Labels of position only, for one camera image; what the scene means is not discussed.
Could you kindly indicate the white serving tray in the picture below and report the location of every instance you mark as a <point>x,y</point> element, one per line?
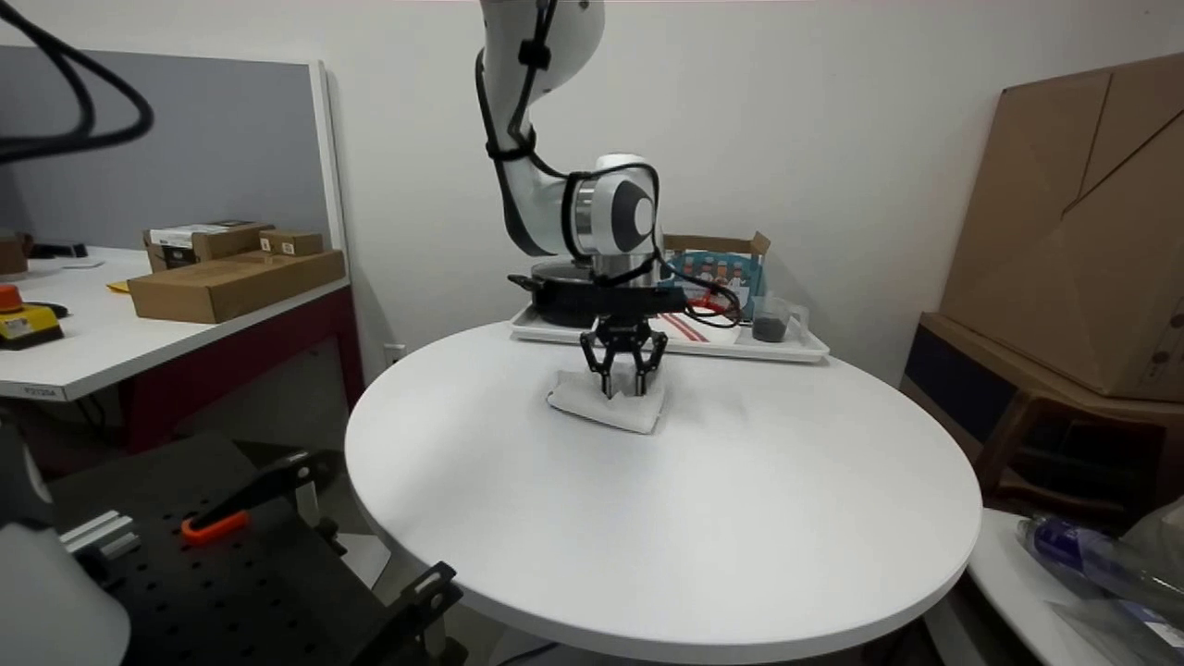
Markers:
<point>800,345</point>

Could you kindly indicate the flat cardboard box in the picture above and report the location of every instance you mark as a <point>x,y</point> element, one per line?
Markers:
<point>231,288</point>

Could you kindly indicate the small open cardboard box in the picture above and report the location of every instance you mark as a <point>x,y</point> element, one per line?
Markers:
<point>183,246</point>

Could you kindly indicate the blue printed carton box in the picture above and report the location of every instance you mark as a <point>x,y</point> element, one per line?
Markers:
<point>718,274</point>

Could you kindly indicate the grey partition panel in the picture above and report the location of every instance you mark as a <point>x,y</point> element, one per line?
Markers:
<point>231,141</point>

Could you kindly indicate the yellow black device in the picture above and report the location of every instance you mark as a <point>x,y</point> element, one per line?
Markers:
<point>27,324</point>

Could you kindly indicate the white red striped towel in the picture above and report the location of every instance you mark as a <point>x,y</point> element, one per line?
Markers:
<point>693,334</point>

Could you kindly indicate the white cloth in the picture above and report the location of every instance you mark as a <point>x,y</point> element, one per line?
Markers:
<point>615,408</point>

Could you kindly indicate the black cooking pot with lid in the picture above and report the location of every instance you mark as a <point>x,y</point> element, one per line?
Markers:
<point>559,300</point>

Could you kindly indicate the black perforated mounting board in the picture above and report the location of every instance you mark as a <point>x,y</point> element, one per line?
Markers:
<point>266,597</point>

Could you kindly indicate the black clamp at table edge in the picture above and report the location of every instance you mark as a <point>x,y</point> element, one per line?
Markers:
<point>403,631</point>

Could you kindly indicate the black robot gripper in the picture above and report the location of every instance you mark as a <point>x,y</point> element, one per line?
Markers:
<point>623,319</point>

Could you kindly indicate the small dark cup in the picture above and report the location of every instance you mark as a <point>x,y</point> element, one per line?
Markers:
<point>772,330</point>

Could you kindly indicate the orange handled black clamp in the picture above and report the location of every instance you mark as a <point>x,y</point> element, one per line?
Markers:
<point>297,477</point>

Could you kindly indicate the white round object foreground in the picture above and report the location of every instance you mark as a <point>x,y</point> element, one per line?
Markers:
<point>51,610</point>

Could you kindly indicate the large cardboard box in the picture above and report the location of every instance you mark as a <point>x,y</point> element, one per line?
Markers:
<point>1074,234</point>

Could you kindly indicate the white side desk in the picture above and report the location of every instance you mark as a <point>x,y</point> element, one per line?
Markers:
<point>165,373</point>

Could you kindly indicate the plastic wrapped items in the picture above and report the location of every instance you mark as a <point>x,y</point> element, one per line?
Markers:
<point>1132,574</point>

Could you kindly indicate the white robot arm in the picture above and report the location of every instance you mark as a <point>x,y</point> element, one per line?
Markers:
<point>604,215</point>

